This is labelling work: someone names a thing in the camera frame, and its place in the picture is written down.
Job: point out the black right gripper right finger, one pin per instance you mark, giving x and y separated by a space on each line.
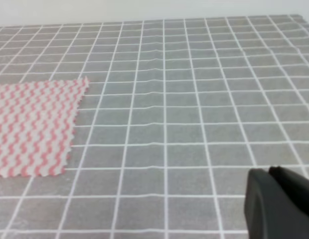
287 177

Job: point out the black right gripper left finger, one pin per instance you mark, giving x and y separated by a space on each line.
273 211

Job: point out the pink white wavy towel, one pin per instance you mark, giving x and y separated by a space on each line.
37 122

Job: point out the grey checked tablecloth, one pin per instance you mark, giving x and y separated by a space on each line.
176 114

